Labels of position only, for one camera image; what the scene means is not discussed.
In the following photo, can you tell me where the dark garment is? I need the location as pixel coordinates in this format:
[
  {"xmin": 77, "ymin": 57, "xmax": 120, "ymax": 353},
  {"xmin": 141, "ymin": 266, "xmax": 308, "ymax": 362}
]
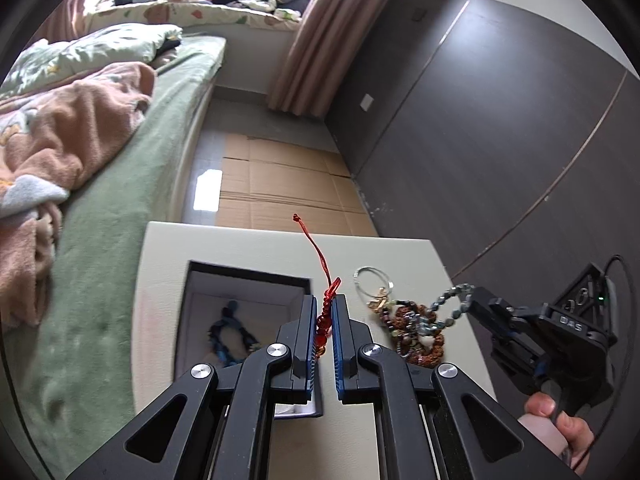
[{"xmin": 155, "ymin": 35, "xmax": 183, "ymax": 59}]

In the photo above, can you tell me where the black cable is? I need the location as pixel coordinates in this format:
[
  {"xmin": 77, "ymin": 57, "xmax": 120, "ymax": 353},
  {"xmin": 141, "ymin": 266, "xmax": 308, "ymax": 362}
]
[{"xmin": 550, "ymin": 254, "xmax": 632, "ymax": 466}]

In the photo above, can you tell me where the flattened cardboard sheet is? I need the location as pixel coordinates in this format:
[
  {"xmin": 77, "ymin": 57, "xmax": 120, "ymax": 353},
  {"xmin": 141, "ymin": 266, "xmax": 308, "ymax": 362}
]
[{"xmin": 215, "ymin": 132, "xmax": 378, "ymax": 236}]

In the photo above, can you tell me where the grey bead bracelet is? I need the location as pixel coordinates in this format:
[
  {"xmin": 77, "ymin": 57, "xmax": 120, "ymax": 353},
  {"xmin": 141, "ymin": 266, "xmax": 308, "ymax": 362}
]
[{"xmin": 427, "ymin": 284, "xmax": 476, "ymax": 333}]

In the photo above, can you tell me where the pink fleece blanket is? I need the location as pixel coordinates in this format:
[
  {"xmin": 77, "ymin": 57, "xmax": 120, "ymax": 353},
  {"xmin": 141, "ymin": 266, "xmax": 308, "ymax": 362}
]
[{"xmin": 0, "ymin": 61, "xmax": 157, "ymax": 328}]

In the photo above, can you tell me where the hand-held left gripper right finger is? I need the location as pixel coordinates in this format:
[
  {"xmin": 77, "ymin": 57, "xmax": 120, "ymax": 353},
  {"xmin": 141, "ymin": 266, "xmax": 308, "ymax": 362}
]
[{"xmin": 332, "ymin": 294, "xmax": 583, "ymax": 480}]

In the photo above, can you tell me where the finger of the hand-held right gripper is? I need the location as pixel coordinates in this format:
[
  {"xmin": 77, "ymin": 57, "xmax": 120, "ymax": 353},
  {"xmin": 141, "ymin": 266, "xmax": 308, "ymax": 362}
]
[
  {"xmin": 467, "ymin": 286, "xmax": 543, "ymax": 333},
  {"xmin": 490, "ymin": 327, "xmax": 548, "ymax": 396}
]

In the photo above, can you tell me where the black jewelry box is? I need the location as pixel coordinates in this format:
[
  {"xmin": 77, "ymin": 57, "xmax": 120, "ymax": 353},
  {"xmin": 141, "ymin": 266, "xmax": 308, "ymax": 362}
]
[{"xmin": 172, "ymin": 260, "xmax": 326, "ymax": 418}]

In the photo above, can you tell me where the gold charm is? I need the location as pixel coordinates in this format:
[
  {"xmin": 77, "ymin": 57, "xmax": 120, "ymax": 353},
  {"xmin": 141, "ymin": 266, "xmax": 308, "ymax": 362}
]
[{"xmin": 367, "ymin": 287, "xmax": 393, "ymax": 312}]

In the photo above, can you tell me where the green floral quilt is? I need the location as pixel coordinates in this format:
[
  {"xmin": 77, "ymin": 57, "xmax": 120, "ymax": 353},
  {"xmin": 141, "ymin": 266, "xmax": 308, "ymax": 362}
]
[{"xmin": 0, "ymin": 23, "xmax": 183, "ymax": 96}]

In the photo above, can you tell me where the floral window seat cushion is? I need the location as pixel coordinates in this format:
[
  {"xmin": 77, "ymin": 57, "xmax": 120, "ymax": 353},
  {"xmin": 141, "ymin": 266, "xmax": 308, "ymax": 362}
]
[{"xmin": 82, "ymin": 0, "xmax": 303, "ymax": 41}]

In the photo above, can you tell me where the brown rudraksha bead bracelet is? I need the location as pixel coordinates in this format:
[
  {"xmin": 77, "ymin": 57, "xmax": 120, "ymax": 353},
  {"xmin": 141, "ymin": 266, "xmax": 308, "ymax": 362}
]
[{"xmin": 390, "ymin": 302, "xmax": 448, "ymax": 368}]

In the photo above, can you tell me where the blue bead bracelet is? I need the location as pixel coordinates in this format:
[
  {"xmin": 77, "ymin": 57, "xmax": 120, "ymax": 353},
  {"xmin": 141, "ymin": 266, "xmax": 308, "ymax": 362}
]
[{"xmin": 207, "ymin": 300, "xmax": 261, "ymax": 363}]

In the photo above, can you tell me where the dark small bead bracelet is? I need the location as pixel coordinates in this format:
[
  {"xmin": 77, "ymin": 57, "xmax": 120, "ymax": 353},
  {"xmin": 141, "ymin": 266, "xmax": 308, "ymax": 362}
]
[{"xmin": 377, "ymin": 300, "xmax": 436, "ymax": 342}]

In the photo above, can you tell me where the bed with green sheet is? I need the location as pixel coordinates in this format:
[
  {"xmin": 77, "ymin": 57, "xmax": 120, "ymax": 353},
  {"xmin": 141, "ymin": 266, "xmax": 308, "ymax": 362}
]
[{"xmin": 0, "ymin": 35, "xmax": 228, "ymax": 461}]

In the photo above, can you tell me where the pink curtain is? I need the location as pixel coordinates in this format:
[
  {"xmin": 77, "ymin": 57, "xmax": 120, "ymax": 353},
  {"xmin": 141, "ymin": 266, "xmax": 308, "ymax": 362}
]
[
  {"xmin": 46, "ymin": 0, "xmax": 95, "ymax": 43},
  {"xmin": 267, "ymin": 0, "xmax": 401, "ymax": 118}
]

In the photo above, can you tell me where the silver ring bracelet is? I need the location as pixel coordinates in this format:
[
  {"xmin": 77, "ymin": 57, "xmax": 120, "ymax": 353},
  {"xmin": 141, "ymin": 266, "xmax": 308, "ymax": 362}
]
[{"xmin": 352, "ymin": 266, "xmax": 396, "ymax": 301}]

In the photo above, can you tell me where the red bead bracelet with cord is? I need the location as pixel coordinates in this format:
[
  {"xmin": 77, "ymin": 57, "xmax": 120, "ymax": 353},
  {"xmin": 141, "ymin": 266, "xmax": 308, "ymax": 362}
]
[{"xmin": 292, "ymin": 213, "xmax": 343, "ymax": 361}]

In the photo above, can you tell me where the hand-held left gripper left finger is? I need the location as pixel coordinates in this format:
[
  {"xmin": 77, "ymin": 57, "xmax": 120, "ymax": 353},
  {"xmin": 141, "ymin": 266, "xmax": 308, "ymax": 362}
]
[{"xmin": 67, "ymin": 295, "xmax": 326, "ymax": 480}]

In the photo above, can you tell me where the person's right hand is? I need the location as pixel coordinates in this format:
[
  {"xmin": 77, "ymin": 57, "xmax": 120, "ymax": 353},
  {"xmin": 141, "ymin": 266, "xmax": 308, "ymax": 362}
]
[{"xmin": 517, "ymin": 392, "xmax": 596, "ymax": 476}]

